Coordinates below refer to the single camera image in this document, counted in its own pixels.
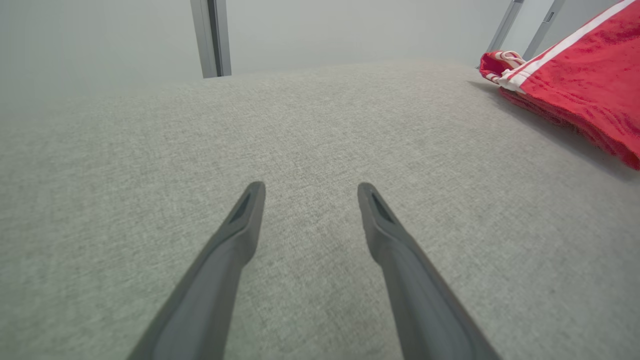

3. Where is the grey partition post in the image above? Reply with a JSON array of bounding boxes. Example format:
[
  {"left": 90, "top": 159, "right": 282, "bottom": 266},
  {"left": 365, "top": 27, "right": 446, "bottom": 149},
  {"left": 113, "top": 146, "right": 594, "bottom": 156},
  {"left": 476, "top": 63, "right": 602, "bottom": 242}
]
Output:
[
  {"left": 522, "top": 0, "right": 568, "bottom": 61},
  {"left": 487, "top": 0, "right": 525, "bottom": 53},
  {"left": 190, "top": 0, "right": 232, "bottom": 79}
]

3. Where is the red and white Bulls jersey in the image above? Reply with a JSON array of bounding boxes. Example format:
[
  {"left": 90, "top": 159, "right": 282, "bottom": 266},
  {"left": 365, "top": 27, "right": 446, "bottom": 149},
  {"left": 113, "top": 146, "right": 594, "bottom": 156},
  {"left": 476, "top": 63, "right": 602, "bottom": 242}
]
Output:
[{"left": 479, "top": 0, "right": 640, "bottom": 171}]

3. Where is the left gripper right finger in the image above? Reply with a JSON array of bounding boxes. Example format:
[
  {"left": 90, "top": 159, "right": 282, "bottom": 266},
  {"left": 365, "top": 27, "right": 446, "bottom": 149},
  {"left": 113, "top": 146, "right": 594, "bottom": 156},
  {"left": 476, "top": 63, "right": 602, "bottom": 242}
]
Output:
[{"left": 357, "top": 182, "right": 502, "bottom": 360}]

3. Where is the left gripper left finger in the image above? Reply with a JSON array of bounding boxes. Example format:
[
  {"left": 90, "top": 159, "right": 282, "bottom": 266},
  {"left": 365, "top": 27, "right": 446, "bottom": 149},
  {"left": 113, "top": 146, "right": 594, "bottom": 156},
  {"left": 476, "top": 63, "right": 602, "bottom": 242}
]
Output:
[{"left": 127, "top": 181, "right": 266, "bottom": 360}]

